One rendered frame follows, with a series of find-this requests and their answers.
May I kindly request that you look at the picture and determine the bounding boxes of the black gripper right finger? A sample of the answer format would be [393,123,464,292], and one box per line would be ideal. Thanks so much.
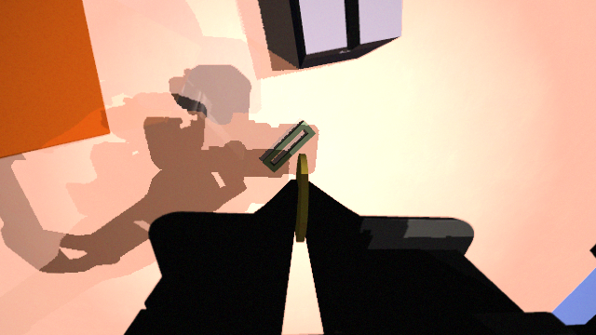
[305,181,474,334]

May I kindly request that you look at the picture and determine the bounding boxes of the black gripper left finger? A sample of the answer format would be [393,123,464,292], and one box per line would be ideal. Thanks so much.
[148,180,299,335]

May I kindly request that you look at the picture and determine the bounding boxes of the gold coin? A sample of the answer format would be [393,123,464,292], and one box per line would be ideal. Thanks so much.
[295,154,309,243]

